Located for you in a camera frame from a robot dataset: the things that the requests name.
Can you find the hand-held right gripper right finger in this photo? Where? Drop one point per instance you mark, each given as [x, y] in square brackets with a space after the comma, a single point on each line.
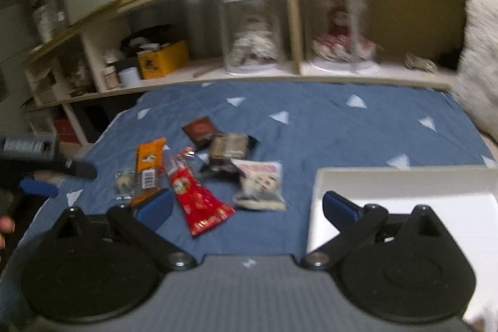
[338, 211]

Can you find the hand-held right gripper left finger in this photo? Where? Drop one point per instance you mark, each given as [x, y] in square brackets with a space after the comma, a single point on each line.
[157, 209]

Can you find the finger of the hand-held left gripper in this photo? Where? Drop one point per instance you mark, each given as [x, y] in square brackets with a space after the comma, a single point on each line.
[77, 169]
[39, 187]

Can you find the red snack packet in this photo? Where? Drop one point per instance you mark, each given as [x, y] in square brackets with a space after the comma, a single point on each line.
[196, 199]

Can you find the small green clear packet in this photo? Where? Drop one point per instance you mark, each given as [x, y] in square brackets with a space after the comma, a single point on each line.
[126, 184]

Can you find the orange snack packet with barcode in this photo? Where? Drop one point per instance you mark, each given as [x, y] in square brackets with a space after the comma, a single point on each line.
[149, 168]

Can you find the white cardboard box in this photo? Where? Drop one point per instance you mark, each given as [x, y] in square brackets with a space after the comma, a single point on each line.
[408, 192]

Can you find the white face-print snack packet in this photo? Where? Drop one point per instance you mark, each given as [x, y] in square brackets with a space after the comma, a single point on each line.
[260, 182]

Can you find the brown square snack packet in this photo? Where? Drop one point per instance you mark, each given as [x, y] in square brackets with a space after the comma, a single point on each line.
[200, 129]

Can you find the dark clear-wrapped snack packet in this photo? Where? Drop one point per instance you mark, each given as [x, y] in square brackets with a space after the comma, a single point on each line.
[229, 151]

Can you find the person's left hand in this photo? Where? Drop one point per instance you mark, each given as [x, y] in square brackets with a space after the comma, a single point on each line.
[6, 226]

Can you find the red box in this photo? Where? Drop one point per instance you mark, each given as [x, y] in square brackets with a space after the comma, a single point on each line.
[68, 129]

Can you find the small open cardboard box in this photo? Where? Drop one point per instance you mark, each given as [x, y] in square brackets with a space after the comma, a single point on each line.
[46, 87]

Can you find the blue triangle-print blanket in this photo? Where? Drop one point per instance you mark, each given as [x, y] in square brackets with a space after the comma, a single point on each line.
[330, 145]

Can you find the brown decorative figure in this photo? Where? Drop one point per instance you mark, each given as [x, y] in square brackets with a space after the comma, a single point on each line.
[79, 75]

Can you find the small beige jar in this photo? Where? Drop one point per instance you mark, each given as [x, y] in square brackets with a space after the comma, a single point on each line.
[110, 79]

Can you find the white paper cup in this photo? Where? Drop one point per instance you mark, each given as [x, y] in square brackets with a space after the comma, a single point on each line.
[129, 78]

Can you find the dark tissue box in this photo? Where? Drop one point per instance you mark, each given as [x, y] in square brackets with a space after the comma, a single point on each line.
[126, 64]

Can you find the glass jar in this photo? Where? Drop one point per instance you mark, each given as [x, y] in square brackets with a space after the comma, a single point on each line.
[43, 22]
[62, 9]

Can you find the yellow cardboard box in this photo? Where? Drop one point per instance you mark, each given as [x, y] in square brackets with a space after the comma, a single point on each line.
[163, 61]

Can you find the black bag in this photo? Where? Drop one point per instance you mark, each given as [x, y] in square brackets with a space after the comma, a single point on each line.
[146, 36]

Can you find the silver beaded ornament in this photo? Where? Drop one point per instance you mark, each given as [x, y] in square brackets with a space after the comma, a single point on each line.
[420, 62]

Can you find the pink dress doll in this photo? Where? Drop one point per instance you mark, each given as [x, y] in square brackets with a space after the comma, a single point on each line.
[342, 40]

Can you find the white dress doll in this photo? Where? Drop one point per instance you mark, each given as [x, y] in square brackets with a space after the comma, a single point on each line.
[253, 42]

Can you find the wooden shelf unit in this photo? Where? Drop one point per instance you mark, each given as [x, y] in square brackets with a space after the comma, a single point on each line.
[293, 24]

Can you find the fluffy white pillow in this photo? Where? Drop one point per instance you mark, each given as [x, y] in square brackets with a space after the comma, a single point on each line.
[478, 56]

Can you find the doll in clear case left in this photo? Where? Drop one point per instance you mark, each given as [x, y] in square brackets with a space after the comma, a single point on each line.
[229, 5]

